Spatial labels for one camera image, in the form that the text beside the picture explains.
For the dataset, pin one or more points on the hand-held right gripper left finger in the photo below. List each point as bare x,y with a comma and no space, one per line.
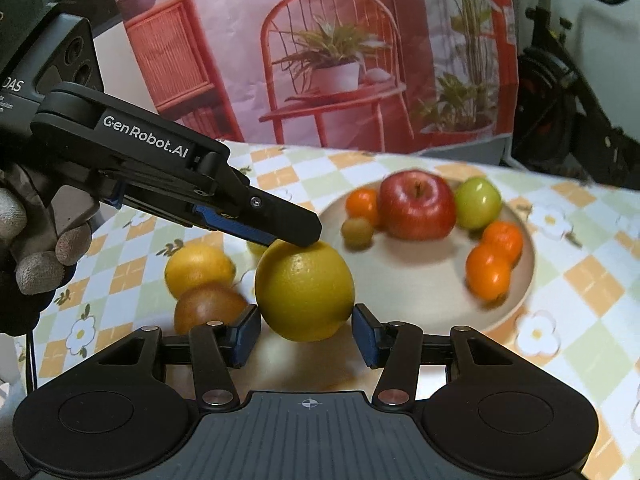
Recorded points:
246,335

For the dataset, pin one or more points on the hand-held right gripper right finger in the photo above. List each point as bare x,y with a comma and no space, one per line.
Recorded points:
367,335

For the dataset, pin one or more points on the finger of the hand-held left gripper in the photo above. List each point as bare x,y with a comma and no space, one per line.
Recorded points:
280,220

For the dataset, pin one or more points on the red apple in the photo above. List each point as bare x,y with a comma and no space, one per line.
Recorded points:
417,205
210,308

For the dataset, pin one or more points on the yellow lemon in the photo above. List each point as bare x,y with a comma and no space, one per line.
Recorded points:
200,267
305,290

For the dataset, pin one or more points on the small yellow-green fruit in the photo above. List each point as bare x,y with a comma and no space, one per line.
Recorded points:
357,233

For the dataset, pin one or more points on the beige round plate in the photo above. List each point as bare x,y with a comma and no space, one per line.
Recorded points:
425,280

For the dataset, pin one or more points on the small orange mandarin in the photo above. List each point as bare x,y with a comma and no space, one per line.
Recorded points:
504,240
488,272
362,206

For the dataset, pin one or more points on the person's left hand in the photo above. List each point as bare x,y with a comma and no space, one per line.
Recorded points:
40,272

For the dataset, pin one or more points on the green round fruit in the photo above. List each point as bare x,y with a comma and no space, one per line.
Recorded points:
477,203

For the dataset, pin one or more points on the printed pink backdrop cloth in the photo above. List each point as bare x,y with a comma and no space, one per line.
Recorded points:
325,50

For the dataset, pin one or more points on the checked flower tablecloth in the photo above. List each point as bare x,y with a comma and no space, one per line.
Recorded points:
585,280

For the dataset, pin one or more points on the black exercise bike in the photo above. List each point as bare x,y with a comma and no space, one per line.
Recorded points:
565,100

